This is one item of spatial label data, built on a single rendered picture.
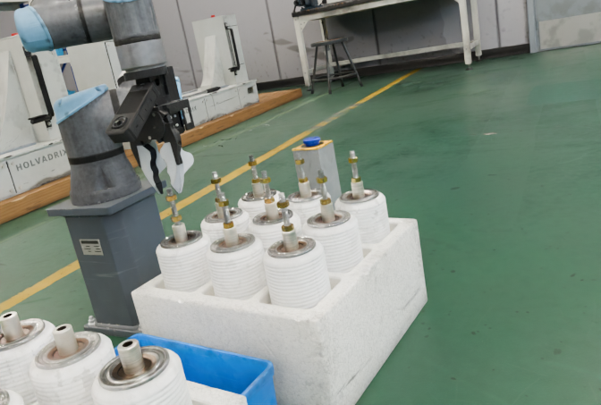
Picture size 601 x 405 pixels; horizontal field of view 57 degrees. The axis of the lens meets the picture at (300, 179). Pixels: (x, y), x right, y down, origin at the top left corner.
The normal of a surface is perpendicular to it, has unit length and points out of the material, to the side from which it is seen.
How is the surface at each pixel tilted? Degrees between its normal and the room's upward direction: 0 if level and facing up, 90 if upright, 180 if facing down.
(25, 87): 90
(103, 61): 90
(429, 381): 0
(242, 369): 88
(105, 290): 90
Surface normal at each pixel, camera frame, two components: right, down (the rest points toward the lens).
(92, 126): 0.32, 0.22
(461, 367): -0.18, -0.95
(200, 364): -0.53, 0.28
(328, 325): 0.83, -0.01
